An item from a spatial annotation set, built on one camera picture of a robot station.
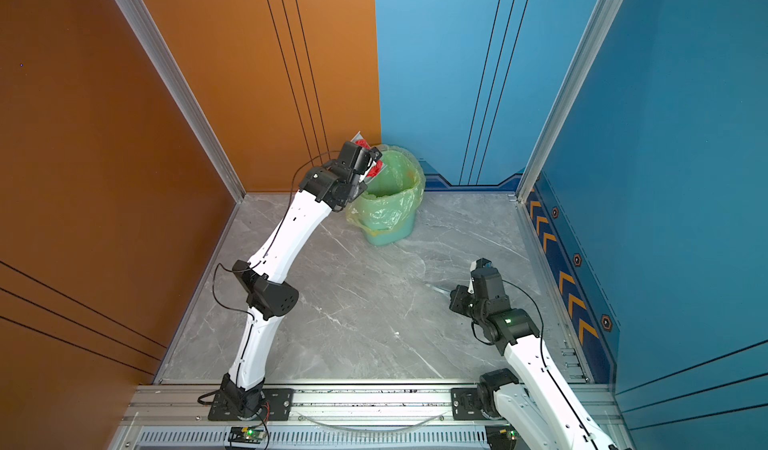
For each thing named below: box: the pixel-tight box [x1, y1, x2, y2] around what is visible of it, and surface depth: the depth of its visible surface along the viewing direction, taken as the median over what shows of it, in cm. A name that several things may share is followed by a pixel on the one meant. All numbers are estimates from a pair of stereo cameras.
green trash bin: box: [360, 210, 417, 246], surface depth 87 cm
